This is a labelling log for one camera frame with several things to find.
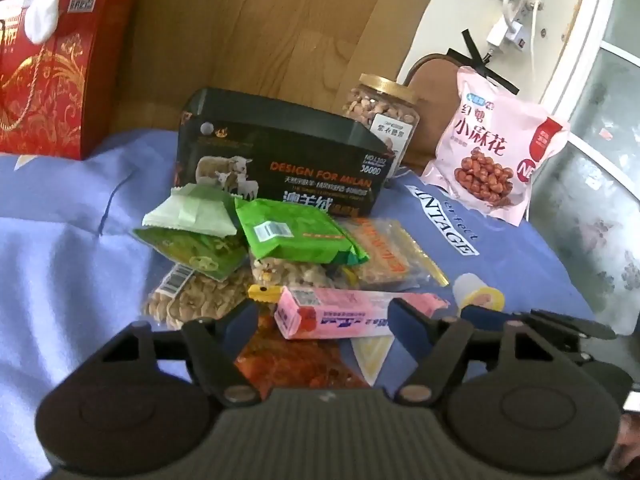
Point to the gold lid nut jar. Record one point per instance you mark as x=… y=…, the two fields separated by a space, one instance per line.
x=380 y=107

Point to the light green snack packet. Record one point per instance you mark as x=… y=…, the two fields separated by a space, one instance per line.
x=190 y=210

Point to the pink snack box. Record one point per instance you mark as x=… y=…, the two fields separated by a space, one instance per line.
x=330 y=315

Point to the white and yellow snack packet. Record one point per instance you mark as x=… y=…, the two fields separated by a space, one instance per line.
x=477 y=290

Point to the pale yellow sachet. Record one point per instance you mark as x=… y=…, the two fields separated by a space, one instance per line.
x=372 y=357

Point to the white power strip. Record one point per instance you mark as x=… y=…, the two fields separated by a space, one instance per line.
x=510 y=30

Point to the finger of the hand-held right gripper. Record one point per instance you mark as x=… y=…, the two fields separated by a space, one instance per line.
x=482 y=316

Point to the dark sheep print tin box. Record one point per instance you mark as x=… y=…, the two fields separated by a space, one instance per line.
x=300 y=160

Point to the red-orange snack packet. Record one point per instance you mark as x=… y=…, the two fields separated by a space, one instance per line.
x=295 y=360

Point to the red gift bag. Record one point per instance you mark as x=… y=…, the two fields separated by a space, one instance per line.
x=50 y=80

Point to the green wheel print snack packet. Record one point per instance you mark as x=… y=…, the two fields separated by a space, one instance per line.
x=200 y=255

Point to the clear peanut candy packet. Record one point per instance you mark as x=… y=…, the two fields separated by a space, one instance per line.
x=395 y=255

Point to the black tape strip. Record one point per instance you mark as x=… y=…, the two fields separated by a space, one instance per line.
x=500 y=80
x=472 y=45

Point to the green barcode snack packet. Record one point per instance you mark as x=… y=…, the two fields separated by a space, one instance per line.
x=295 y=232

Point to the blue printed bedsheet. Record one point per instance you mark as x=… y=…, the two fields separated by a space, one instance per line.
x=60 y=260

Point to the wood-grain board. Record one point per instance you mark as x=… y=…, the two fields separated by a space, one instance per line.
x=275 y=25

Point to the brown chair back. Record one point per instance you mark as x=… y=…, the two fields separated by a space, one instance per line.
x=430 y=110

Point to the frosted glass door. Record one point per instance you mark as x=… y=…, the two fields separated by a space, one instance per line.
x=600 y=210

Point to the yellow-edged nut packet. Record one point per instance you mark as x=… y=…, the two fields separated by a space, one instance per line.
x=300 y=275

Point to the large pink snack bag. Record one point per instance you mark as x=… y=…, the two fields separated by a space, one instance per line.
x=492 y=150

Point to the clear barcode bean bag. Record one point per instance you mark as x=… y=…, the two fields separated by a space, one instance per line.
x=190 y=300

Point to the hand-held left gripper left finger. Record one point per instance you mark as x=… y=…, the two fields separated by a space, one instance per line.
x=245 y=325

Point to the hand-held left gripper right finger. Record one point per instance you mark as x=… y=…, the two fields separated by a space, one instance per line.
x=407 y=330

